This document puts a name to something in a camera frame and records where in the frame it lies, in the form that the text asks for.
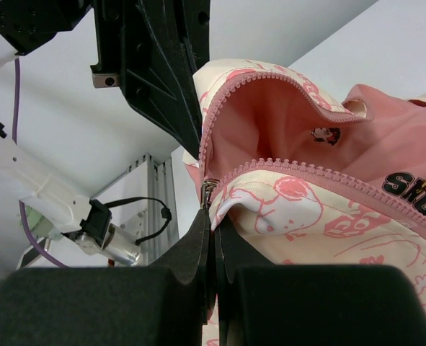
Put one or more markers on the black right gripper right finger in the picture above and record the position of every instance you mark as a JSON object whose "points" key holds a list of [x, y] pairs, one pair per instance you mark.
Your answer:
{"points": [[261, 303]]}

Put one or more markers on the aluminium rail left side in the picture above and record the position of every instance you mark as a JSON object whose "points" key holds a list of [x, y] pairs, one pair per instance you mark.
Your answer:
{"points": [[157, 212]]}

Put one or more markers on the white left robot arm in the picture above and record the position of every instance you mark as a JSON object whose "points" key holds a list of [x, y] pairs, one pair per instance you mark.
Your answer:
{"points": [[24, 27]]}

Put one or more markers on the pink hooded kids jacket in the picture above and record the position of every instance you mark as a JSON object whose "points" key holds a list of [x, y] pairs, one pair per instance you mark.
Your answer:
{"points": [[306, 179]]}

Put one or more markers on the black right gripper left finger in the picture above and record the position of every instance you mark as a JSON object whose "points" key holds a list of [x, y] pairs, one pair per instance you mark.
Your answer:
{"points": [[164, 303]]}

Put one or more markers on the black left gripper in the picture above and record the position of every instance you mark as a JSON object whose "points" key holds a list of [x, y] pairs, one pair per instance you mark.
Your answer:
{"points": [[151, 49]]}

